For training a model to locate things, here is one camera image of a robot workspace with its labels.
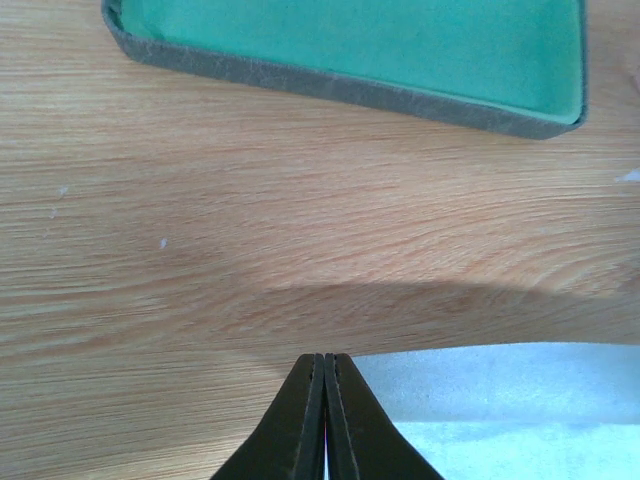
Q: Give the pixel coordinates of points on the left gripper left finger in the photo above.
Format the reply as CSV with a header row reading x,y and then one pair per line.
x,y
289,441

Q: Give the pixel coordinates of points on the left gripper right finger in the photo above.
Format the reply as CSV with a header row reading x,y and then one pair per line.
x,y
362,441

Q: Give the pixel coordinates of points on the light blue cleaning cloth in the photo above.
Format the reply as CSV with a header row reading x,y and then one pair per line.
x,y
549,410

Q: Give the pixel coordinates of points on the grey glasses case green lining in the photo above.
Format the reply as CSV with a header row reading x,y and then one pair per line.
x,y
517,68

